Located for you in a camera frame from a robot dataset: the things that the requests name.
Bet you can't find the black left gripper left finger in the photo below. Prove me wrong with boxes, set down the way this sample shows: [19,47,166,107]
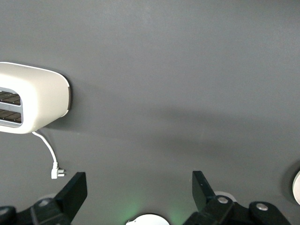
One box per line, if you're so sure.
[30,172,88,225]

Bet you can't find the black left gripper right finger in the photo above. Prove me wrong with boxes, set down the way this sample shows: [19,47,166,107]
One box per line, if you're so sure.
[182,170,236,225]

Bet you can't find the white round disc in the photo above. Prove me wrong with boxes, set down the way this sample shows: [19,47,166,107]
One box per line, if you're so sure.
[125,212,170,225]

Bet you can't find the round beige plate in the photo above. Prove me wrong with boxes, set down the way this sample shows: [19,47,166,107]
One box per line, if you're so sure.
[292,170,300,204]

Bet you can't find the white two-slot toaster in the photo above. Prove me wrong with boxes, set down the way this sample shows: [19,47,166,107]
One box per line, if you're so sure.
[0,61,72,135]

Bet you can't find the white toaster power cable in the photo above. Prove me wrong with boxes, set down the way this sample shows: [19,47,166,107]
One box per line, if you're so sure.
[31,131,68,180]

